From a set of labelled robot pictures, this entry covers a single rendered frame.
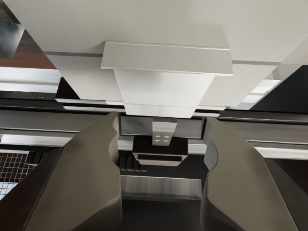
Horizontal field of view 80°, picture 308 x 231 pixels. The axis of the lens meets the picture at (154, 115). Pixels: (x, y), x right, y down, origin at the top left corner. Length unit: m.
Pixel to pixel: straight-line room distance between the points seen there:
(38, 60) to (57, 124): 0.28
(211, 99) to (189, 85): 0.04
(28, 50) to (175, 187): 0.24
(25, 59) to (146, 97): 0.15
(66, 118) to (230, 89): 0.42
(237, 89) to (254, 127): 0.35
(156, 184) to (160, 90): 0.10
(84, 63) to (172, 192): 0.15
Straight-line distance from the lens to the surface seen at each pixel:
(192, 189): 0.21
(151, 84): 0.17
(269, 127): 0.55
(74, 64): 0.17
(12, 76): 0.30
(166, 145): 0.39
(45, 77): 0.27
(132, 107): 0.22
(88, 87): 0.20
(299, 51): 0.39
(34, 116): 0.57
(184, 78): 0.17
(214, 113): 0.25
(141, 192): 0.21
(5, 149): 0.76
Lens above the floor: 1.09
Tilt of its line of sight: 22 degrees down
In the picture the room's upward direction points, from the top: 177 degrees counter-clockwise
